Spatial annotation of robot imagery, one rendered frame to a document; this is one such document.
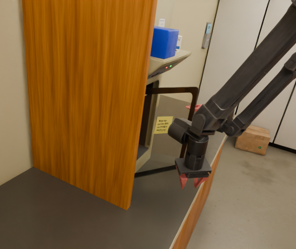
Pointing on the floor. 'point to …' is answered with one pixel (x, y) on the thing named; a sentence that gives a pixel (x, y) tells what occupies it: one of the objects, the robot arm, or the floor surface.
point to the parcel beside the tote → (253, 140)
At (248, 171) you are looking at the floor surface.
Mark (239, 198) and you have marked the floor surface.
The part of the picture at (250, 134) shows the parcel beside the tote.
